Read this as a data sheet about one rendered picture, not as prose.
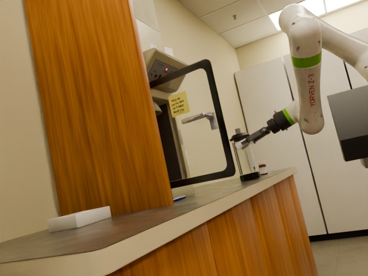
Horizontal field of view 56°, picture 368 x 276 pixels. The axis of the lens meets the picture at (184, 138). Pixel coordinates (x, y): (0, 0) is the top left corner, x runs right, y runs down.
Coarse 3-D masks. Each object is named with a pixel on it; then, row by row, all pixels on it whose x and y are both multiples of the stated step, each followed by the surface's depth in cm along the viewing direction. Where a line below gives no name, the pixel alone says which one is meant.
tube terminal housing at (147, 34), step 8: (144, 24) 150; (144, 32) 148; (152, 32) 156; (144, 40) 147; (152, 40) 154; (160, 40) 162; (144, 48) 145; (160, 48) 159; (176, 192) 139; (184, 192) 145; (192, 192) 152
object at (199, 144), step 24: (192, 72) 118; (168, 96) 123; (192, 96) 118; (216, 96) 113; (168, 120) 123; (216, 120) 113; (168, 144) 124; (192, 144) 118; (216, 144) 113; (168, 168) 124; (192, 168) 118; (216, 168) 113
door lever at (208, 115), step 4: (208, 112) 114; (192, 116) 112; (196, 116) 111; (200, 116) 110; (204, 116) 110; (208, 116) 113; (212, 116) 114; (184, 120) 114; (188, 120) 113; (192, 120) 112
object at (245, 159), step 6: (240, 138) 174; (234, 144) 177; (234, 150) 178; (240, 150) 175; (246, 150) 174; (240, 156) 175; (246, 156) 174; (252, 156) 175; (240, 162) 175; (246, 162) 173; (252, 162) 174; (240, 168) 175; (246, 168) 173; (252, 168) 173; (240, 174) 176
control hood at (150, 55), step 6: (156, 48) 128; (144, 54) 129; (150, 54) 128; (156, 54) 129; (162, 54) 133; (168, 54) 137; (150, 60) 128; (162, 60) 135; (168, 60) 138; (174, 60) 142; (180, 60) 146; (150, 66) 130; (174, 66) 144; (180, 66) 148
